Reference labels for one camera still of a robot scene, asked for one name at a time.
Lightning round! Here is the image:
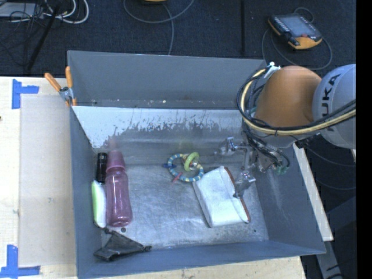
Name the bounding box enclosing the blue and yellow ring toy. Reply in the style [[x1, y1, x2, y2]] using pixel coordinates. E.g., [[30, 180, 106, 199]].
[[162, 151, 205, 184]]

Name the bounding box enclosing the white and brown board eraser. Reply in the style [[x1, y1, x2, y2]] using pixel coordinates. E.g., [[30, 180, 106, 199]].
[[192, 165, 252, 229]]

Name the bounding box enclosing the pale wood board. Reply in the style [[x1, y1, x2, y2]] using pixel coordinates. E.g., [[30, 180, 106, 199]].
[[17, 94, 78, 269]]

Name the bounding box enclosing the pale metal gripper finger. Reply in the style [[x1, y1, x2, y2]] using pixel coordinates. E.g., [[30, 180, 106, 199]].
[[233, 171, 257, 199], [218, 136, 248, 156]]

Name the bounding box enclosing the pink plastic bottle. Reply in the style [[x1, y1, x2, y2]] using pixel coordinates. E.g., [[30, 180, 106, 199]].
[[105, 150, 134, 227]]

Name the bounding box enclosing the dark grey folded cloth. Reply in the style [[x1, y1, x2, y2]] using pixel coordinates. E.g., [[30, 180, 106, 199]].
[[92, 229, 153, 262]]

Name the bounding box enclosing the grey metal bin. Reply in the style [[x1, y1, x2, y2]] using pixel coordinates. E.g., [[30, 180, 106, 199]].
[[66, 50, 327, 279]]

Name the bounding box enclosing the green and white sponge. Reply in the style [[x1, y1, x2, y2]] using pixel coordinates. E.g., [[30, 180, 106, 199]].
[[91, 180, 108, 229]]

